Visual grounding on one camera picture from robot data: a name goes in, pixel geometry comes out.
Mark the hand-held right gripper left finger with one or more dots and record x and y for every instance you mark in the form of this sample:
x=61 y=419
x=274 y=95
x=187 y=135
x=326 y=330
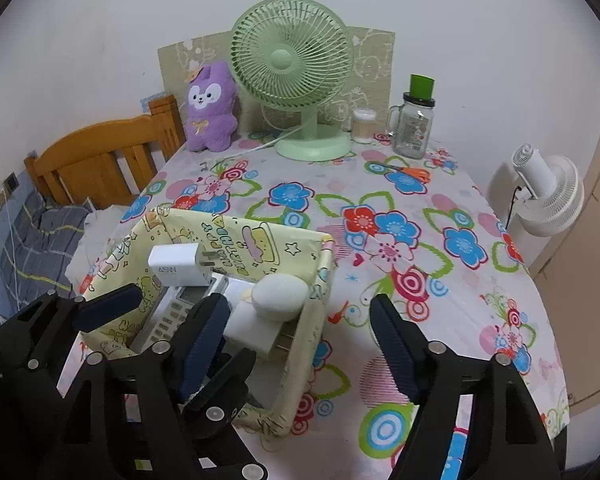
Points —
x=205 y=345

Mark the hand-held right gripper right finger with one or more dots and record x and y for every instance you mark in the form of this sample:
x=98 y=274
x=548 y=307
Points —
x=395 y=355

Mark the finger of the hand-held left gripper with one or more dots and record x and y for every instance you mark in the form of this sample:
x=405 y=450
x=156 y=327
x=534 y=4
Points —
x=225 y=385
x=107 y=307

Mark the white remote control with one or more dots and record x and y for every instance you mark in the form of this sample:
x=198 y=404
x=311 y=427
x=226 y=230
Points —
x=180 y=310

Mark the white rectangular box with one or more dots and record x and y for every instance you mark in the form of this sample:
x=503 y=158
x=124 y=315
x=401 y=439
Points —
x=250 y=340

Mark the white charger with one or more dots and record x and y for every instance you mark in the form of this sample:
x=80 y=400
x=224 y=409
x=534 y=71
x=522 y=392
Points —
x=175 y=267

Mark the white oval case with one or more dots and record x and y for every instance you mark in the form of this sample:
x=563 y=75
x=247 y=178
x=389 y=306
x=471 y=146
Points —
x=280 y=297

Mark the yellow fabric storage box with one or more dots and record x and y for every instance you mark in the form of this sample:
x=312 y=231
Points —
x=260 y=245

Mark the white cloth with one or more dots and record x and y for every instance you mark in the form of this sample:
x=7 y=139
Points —
x=100 y=230

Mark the floral tablecloth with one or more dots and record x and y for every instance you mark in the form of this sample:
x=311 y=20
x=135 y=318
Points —
x=405 y=260

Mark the plaid blanket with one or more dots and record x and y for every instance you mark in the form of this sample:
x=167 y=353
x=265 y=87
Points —
x=35 y=240

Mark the wooden headboard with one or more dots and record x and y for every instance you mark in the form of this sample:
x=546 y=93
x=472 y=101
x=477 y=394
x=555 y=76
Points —
x=80 y=155

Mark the purple plush toy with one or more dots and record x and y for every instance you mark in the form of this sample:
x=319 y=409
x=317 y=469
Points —
x=210 y=125

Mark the blue printed sheet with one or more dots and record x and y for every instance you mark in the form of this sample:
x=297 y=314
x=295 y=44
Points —
x=151 y=101

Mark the glass mug with green lid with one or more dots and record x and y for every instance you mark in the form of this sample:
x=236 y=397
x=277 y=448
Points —
x=412 y=130

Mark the white floor fan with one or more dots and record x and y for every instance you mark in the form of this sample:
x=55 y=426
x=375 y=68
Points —
x=555 y=195

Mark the cotton swab jar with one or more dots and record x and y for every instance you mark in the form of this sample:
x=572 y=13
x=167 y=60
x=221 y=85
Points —
x=363 y=127

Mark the green desk fan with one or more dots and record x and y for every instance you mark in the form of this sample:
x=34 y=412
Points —
x=290 y=60

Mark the wall socket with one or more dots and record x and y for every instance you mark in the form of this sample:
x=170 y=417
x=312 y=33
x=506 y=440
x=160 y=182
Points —
x=11 y=182

